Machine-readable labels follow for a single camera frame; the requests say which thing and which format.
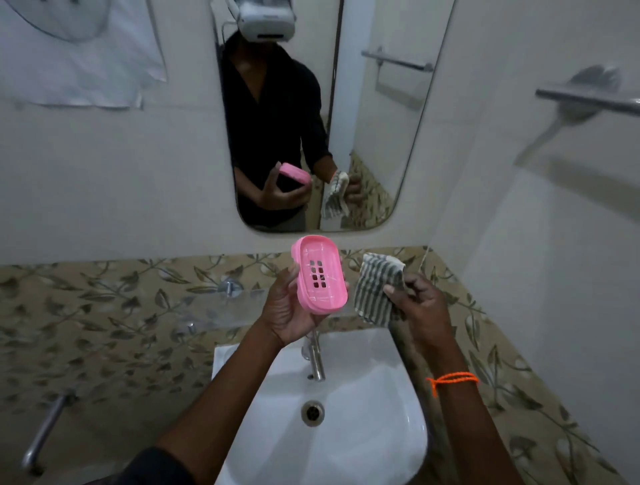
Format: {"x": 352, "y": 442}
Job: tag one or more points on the clear glass wall shelf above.
{"x": 225, "y": 312}

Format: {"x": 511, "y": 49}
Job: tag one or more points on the black shirt sleeve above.
{"x": 155, "y": 467}

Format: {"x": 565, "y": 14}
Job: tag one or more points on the chrome sink faucet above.
{"x": 315, "y": 359}

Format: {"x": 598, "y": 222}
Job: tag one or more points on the pink plastic soap dish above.
{"x": 320, "y": 275}

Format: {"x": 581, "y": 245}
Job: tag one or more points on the chrome towel bar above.
{"x": 590, "y": 97}

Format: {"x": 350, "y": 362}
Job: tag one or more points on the rounded wall mirror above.
{"x": 380, "y": 130}

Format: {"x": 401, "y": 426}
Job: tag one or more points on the person's right thumb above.
{"x": 395, "y": 294}

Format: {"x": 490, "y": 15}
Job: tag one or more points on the grey striped cleaning cloth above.
{"x": 370, "y": 290}

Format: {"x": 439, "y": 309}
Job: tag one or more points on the person's left thumb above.
{"x": 289, "y": 282}

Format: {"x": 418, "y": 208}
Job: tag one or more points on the person's right forearm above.
{"x": 465, "y": 429}

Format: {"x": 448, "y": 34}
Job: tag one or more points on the person's left forearm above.
{"x": 225, "y": 399}

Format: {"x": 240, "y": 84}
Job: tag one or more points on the person's left hand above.
{"x": 282, "y": 315}

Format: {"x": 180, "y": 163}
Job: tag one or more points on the person's right hand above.
{"x": 425, "y": 315}

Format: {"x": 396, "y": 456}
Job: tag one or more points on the chrome sink drain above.
{"x": 313, "y": 413}

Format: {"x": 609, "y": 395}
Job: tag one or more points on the white ceramic sink basin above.
{"x": 360, "y": 429}

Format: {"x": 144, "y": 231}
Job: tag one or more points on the orange thread wristband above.
{"x": 452, "y": 377}

